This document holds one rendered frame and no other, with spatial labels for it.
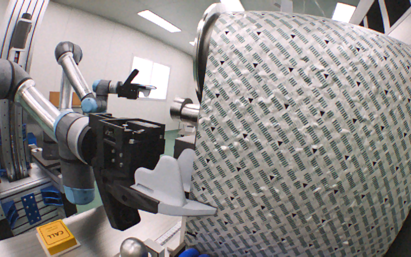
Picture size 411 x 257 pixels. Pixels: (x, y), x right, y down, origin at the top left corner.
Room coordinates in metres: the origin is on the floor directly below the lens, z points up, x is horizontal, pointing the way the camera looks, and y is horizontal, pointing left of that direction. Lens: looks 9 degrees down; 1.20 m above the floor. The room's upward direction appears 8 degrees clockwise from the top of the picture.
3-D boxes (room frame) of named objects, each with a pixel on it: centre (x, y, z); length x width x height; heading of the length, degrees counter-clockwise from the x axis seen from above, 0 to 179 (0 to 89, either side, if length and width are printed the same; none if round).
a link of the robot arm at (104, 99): (0.86, 0.59, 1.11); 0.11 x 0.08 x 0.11; 11
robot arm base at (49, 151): (0.70, 0.82, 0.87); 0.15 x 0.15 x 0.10
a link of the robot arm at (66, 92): (0.83, 0.85, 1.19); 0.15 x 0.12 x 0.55; 11
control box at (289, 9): (0.71, -0.27, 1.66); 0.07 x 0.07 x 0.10; 75
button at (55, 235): (0.18, 0.26, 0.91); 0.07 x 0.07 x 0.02; 65
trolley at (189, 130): (5.06, 0.45, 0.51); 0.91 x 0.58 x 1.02; 179
